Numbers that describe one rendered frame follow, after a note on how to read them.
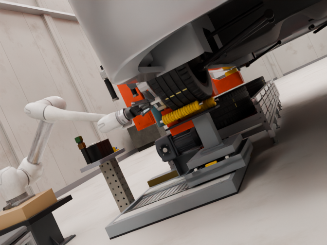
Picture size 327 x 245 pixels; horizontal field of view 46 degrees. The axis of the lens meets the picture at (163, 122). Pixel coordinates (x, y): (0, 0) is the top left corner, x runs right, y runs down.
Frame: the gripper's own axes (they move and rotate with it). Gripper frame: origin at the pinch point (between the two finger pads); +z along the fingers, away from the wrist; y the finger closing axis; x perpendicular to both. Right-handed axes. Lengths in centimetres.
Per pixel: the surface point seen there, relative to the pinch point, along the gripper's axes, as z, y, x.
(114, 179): -67, -50, -1
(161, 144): -25, -50, 11
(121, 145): -413, -559, 524
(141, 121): -40, -49, 41
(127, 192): -64, -63, -8
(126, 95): -43, -33, 58
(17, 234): -56, 37, -81
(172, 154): -21, -57, 4
